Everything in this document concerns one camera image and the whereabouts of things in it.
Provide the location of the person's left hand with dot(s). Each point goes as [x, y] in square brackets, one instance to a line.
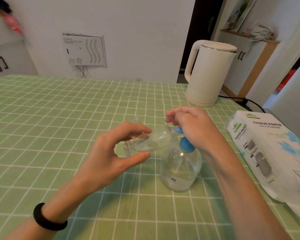
[102, 164]

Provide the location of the pink hanging item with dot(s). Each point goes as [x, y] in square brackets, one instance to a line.
[15, 22]

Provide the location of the person's right forearm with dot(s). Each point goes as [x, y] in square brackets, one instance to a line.
[252, 199]

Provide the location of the person's right hand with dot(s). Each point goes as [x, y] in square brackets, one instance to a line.
[202, 129]

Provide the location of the leaning framed picture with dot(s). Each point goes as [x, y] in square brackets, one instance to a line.
[240, 13]

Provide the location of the wooden top white cabinet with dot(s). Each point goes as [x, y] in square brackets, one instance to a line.
[11, 57]

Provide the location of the red object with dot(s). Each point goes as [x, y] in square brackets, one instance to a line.
[286, 79]

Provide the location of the white tissue paper pack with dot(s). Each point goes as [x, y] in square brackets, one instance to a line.
[265, 149]

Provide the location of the person's left forearm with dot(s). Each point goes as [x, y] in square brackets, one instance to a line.
[55, 212]

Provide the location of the white wall panel cover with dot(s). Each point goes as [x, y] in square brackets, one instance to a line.
[85, 48]

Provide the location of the small clear plastic bottle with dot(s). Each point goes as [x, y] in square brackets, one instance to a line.
[136, 120]
[152, 141]

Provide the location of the crumpled grey paper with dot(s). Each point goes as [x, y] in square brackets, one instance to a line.
[262, 33]

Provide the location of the green checked tablecloth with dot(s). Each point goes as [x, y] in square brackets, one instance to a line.
[40, 147]

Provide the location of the white door wooden side cabinet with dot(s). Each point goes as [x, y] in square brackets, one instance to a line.
[242, 68]

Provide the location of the white wall socket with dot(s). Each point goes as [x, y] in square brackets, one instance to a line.
[138, 79]

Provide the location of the black wrist band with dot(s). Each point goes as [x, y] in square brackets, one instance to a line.
[47, 219]

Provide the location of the cream electric kettle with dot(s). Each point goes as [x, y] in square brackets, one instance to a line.
[208, 74]

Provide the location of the large clear bottle blue pump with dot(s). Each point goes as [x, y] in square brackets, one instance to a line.
[180, 169]

